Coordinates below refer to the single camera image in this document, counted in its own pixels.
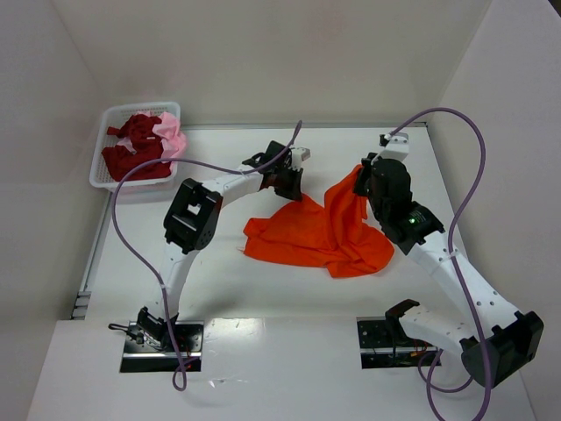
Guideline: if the orange t shirt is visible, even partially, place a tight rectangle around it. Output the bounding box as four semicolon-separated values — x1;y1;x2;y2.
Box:
244;165;394;278

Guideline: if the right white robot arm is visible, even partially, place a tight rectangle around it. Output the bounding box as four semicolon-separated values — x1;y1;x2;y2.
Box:
353;153;543;388

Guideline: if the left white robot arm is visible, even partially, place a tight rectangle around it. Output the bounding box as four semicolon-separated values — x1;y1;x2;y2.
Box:
137;141;310;349

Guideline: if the pink t shirt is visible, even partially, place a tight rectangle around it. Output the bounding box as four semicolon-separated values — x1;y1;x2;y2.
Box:
139;111;188;162

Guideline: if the dark red t shirt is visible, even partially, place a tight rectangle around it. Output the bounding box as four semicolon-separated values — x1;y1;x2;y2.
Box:
102;113;164;182

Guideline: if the white plastic basket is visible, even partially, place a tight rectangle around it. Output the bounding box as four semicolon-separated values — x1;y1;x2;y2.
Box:
89;102;187;193

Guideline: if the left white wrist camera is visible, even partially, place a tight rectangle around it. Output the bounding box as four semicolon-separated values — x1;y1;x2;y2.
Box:
290;147;311;170

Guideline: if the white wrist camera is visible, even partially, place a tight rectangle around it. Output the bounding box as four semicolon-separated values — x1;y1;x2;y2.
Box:
378;132;409;162
290;147;311;170

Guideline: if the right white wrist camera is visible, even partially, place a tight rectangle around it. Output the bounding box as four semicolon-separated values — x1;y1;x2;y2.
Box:
378;132;409;162

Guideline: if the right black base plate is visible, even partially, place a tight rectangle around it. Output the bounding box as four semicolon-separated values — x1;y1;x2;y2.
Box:
357;317;437;369

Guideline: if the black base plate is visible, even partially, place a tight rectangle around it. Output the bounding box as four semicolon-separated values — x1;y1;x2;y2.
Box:
357;317;437;369
119;322;203;374

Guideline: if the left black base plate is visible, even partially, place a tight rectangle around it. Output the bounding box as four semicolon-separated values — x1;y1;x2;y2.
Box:
119;322;203;374

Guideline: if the grey metal bracket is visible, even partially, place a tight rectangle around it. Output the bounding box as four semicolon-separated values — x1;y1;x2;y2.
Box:
71;291;91;320

